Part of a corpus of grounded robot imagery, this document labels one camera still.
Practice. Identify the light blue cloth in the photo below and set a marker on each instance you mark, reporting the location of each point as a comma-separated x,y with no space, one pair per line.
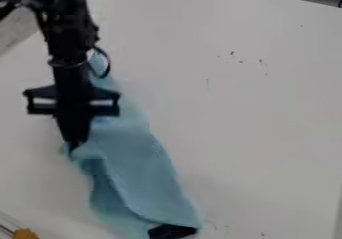
133,169

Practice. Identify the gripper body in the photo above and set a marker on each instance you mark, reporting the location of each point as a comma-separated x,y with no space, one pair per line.
71,93

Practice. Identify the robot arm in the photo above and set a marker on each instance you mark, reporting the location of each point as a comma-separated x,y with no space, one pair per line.
67,23

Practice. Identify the orange toy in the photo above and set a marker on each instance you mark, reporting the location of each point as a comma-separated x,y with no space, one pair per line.
25,234

